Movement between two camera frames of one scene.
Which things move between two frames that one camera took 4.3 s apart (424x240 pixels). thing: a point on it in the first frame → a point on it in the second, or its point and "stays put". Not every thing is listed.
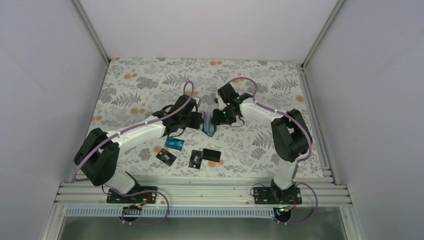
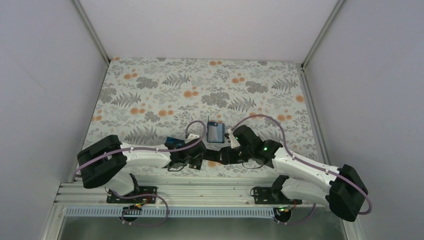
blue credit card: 174,143 stays put
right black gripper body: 225,117 → 237,158
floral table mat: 137,88 stays put
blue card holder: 209,126 → 215,132
